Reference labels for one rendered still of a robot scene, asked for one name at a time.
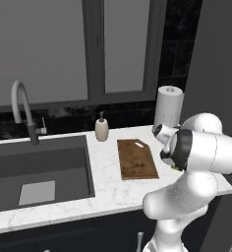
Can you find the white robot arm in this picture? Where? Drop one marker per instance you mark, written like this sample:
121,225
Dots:
193,193

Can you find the beige soap dispenser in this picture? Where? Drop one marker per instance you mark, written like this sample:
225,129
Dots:
102,130

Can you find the dark tall cabinet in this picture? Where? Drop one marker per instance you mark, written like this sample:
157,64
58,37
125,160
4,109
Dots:
216,65

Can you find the grey framed window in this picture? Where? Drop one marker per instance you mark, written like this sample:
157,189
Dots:
95,49

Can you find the green sponge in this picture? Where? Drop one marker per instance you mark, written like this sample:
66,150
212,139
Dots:
175,167

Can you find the dark base cabinets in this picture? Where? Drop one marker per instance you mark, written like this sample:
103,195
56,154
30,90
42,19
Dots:
72,234

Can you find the white paper towel roll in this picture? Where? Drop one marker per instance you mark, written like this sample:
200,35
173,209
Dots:
168,108

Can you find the brown wooden cutting board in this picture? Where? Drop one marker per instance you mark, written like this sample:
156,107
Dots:
136,162

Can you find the dark grey sink basin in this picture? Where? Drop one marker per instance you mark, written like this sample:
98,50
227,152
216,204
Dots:
39,167

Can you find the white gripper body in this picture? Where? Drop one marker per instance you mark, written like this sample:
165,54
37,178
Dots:
166,154

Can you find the grey curved sink tap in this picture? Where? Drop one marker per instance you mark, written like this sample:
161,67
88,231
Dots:
23,105

